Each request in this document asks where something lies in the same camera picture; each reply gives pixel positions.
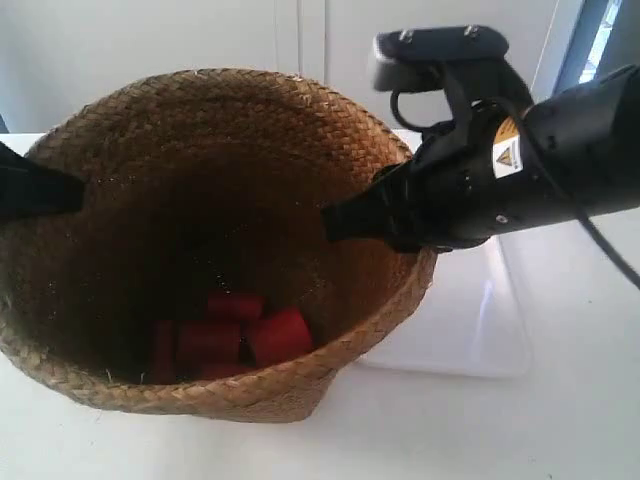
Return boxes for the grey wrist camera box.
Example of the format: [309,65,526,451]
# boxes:
[369,24,533,109]

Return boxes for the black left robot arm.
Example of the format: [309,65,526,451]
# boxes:
[322,65,639,252]

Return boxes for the brown woven wicker basket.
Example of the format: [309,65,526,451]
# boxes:
[1,69,437,423]

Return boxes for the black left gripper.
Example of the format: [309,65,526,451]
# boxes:
[321,99,538,251]

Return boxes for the black camera cable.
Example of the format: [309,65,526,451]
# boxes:
[389,87,640,291]

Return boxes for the white square plastic tray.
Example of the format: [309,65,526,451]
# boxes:
[358,237,531,378]

